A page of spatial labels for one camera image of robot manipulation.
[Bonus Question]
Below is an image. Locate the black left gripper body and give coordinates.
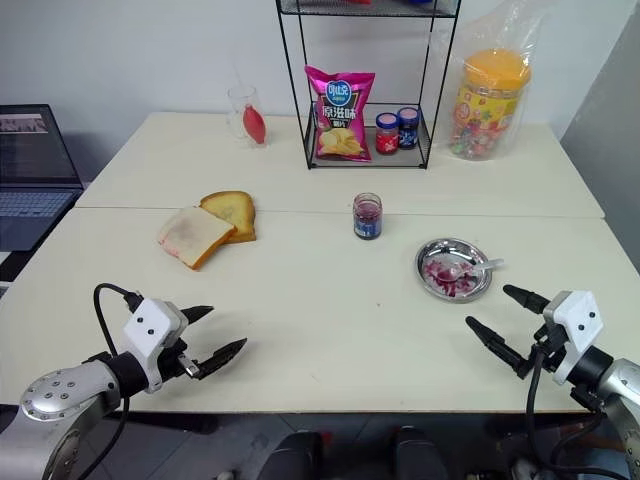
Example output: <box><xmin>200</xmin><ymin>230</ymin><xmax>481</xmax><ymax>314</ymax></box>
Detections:
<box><xmin>155</xmin><ymin>317</ymin><xmax>201</xmax><ymax>380</ymax></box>

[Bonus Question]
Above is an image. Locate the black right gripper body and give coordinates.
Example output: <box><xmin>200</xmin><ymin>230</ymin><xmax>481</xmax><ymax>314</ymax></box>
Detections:
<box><xmin>529</xmin><ymin>319</ymin><xmax>571</xmax><ymax>374</ymax></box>

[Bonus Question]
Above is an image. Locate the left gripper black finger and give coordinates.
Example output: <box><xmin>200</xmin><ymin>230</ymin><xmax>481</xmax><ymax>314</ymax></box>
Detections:
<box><xmin>195</xmin><ymin>337</ymin><xmax>249</xmax><ymax>380</ymax></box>
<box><xmin>179</xmin><ymin>304</ymin><xmax>217</xmax><ymax>325</ymax></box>

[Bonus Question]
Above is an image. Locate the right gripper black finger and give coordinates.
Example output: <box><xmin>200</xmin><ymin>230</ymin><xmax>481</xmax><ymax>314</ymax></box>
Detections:
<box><xmin>502</xmin><ymin>284</ymin><xmax>551</xmax><ymax>316</ymax></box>
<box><xmin>465</xmin><ymin>315</ymin><xmax>533</xmax><ymax>379</ymax></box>

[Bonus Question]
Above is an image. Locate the white bread slice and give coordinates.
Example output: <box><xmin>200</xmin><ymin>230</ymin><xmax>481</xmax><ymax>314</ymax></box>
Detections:
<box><xmin>158</xmin><ymin>205</ymin><xmax>237</xmax><ymax>272</ymax></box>

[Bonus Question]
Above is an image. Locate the toasted brown bread slice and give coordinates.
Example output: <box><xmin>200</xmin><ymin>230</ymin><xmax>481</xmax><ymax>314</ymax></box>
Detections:
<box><xmin>199</xmin><ymin>190</ymin><xmax>258</xmax><ymax>244</ymax></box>

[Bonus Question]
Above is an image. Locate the open glass jam jar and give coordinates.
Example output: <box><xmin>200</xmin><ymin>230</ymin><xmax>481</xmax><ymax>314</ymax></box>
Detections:
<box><xmin>352</xmin><ymin>192</ymin><xmax>384</xmax><ymax>242</ymax></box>

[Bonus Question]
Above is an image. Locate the blue lid jar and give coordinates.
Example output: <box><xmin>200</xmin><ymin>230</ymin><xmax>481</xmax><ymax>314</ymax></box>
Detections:
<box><xmin>397</xmin><ymin>106</ymin><xmax>422</xmax><ymax>151</ymax></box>

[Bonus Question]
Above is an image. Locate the red lid jar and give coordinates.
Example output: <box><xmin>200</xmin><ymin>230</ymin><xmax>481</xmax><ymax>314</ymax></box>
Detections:
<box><xmin>375</xmin><ymin>111</ymin><xmax>401</xmax><ymax>156</ymax></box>

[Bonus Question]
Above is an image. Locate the clear plastic spoon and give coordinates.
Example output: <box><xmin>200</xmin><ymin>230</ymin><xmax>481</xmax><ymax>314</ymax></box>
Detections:
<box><xmin>433</xmin><ymin>257</ymin><xmax>506</xmax><ymax>282</ymax></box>

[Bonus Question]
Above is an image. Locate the round silver metal plate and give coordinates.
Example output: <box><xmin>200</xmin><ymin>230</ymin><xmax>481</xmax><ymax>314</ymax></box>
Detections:
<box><xmin>414</xmin><ymin>238</ymin><xmax>492</xmax><ymax>303</ymax></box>

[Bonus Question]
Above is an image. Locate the dark rounded shape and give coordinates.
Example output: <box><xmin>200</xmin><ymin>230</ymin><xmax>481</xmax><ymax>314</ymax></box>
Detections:
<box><xmin>393</xmin><ymin>424</ymin><xmax>450</xmax><ymax>480</ymax></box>
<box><xmin>258</xmin><ymin>430</ymin><xmax>327</xmax><ymax>480</ymax></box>

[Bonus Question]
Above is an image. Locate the orange lid candy jar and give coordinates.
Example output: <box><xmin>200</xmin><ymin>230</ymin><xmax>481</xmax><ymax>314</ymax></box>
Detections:
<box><xmin>450</xmin><ymin>47</ymin><xmax>533</xmax><ymax>162</ymax></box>

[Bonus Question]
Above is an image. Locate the red object in glass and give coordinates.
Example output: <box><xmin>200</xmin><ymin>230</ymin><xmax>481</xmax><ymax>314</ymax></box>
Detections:
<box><xmin>241</xmin><ymin>101</ymin><xmax>269</xmax><ymax>147</ymax></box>

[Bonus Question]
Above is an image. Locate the clear drinking glass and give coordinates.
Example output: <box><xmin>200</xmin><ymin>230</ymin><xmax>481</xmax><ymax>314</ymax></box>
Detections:
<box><xmin>227</xmin><ymin>85</ymin><xmax>274</xmax><ymax>151</ymax></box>

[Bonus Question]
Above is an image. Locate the dark open laptop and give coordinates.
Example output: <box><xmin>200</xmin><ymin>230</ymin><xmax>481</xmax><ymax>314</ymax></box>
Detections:
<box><xmin>0</xmin><ymin>103</ymin><xmax>86</xmax><ymax>254</ymax></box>

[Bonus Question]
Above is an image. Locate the pink potato chips bag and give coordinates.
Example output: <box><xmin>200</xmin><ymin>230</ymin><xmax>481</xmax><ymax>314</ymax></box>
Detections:
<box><xmin>304</xmin><ymin>64</ymin><xmax>377</xmax><ymax>164</ymax></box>

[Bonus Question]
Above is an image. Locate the clear plastic bag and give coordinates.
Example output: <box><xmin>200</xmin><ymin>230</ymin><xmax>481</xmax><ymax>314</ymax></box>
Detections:
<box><xmin>433</xmin><ymin>0</ymin><xmax>547</xmax><ymax>164</ymax></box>

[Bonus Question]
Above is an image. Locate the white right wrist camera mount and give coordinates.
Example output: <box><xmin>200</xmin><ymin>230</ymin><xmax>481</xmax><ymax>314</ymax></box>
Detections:
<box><xmin>542</xmin><ymin>290</ymin><xmax>607</xmax><ymax>386</ymax></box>

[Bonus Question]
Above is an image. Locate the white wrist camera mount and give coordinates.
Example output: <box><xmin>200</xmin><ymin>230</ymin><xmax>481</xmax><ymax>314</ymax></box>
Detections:
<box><xmin>542</xmin><ymin>290</ymin><xmax>607</xmax><ymax>386</ymax></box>
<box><xmin>122</xmin><ymin>298</ymin><xmax>194</xmax><ymax>394</ymax></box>

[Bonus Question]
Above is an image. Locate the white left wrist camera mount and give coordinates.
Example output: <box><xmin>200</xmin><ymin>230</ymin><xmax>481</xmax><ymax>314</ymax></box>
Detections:
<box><xmin>122</xmin><ymin>298</ymin><xmax>194</xmax><ymax>394</ymax></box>

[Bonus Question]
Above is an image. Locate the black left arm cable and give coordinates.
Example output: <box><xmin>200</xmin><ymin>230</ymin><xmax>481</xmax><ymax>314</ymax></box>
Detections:
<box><xmin>84</xmin><ymin>282</ymin><xmax>145</xmax><ymax>480</ymax></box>

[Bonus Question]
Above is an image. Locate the black wire shelf rack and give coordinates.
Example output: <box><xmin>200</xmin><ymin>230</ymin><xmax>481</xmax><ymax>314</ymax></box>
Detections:
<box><xmin>276</xmin><ymin>0</ymin><xmax>461</xmax><ymax>172</ymax></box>

